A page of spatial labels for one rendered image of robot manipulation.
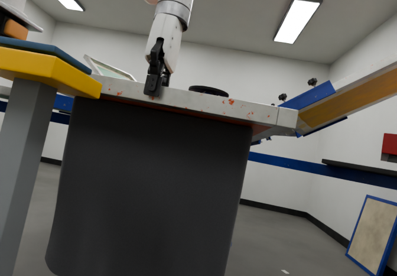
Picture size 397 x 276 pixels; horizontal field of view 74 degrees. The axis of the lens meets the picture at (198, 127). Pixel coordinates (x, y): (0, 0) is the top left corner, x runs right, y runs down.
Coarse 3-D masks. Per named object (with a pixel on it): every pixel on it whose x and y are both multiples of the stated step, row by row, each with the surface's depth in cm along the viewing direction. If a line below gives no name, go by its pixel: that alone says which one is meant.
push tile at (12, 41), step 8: (0, 40) 34; (8, 40) 33; (16, 40) 33; (24, 40) 33; (16, 48) 35; (24, 48) 34; (32, 48) 33; (40, 48) 33; (48, 48) 33; (56, 48) 33; (56, 56) 35; (64, 56) 35; (72, 64) 38; (80, 64) 39; (88, 72) 42
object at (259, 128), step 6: (162, 108) 60; (168, 108) 58; (186, 114) 63; (192, 114) 60; (198, 114) 58; (216, 120) 63; (222, 120) 60; (228, 120) 58; (234, 120) 56; (252, 126) 61; (258, 126) 59; (264, 126) 57; (258, 132) 72
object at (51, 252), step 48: (96, 144) 63; (144, 144) 62; (192, 144) 62; (240, 144) 61; (96, 192) 62; (144, 192) 61; (192, 192) 61; (240, 192) 61; (96, 240) 62; (144, 240) 61; (192, 240) 61
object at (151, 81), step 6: (150, 60) 51; (150, 66) 51; (156, 66) 51; (150, 72) 52; (156, 72) 52; (150, 78) 52; (156, 78) 52; (162, 78) 53; (150, 84) 52; (156, 84) 52; (144, 90) 53; (150, 90) 52; (156, 90) 53; (156, 96) 53
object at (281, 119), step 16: (96, 80) 56; (112, 80) 55; (128, 80) 55; (112, 96) 57; (128, 96) 55; (144, 96) 54; (160, 96) 54; (176, 96) 54; (192, 96) 54; (208, 96) 53; (208, 112) 53; (224, 112) 53; (240, 112) 53; (256, 112) 52; (272, 112) 52; (288, 112) 52; (272, 128) 58; (288, 128) 53
